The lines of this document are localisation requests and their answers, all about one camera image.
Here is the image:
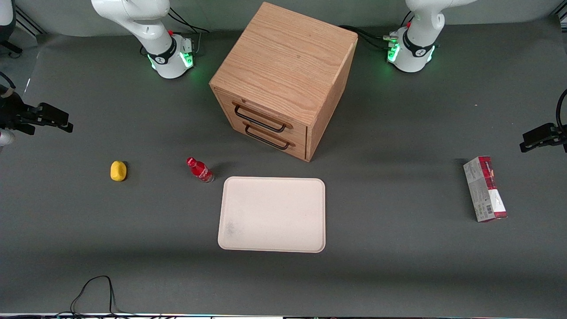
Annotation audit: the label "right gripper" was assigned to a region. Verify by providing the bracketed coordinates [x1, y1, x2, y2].
[0, 91, 74, 146]

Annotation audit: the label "small red coke bottle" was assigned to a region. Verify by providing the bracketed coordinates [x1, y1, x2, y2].
[186, 157, 215, 184]

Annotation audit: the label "beige rectangular tray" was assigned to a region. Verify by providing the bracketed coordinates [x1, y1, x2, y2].
[217, 176, 326, 253]

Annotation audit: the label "red and grey carton box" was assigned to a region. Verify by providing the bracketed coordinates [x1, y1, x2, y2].
[463, 156, 508, 223]

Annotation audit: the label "black stand foot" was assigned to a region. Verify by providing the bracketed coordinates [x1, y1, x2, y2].
[0, 39, 23, 57]

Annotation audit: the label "yellow lemon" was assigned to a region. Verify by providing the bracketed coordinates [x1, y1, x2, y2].
[110, 160, 128, 182]

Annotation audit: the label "dark grey table mat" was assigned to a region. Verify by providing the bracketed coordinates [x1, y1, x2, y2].
[0, 18, 567, 317]

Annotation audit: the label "wooden drawer front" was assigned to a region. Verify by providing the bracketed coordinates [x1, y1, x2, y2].
[226, 116, 307, 161]
[216, 91, 308, 144]

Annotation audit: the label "wooden two-drawer cabinet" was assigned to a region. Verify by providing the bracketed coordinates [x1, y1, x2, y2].
[209, 1, 358, 163]

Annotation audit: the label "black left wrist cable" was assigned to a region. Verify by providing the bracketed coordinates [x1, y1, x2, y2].
[555, 89, 567, 130]

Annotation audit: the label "thin black loose cable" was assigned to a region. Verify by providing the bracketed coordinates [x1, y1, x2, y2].
[55, 276, 133, 318]

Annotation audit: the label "black right arm base cables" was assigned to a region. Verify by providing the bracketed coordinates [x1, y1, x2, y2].
[167, 7, 210, 56]

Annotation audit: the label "black arm base cables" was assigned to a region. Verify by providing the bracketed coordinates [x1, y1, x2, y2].
[167, 7, 210, 56]
[339, 11, 415, 50]

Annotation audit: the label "black left arm base cables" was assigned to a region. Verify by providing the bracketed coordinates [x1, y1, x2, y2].
[339, 11, 415, 50]

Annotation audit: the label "black metal drawer handle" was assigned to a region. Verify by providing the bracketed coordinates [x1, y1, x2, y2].
[244, 123, 296, 150]
[233, 102, 293, 133]

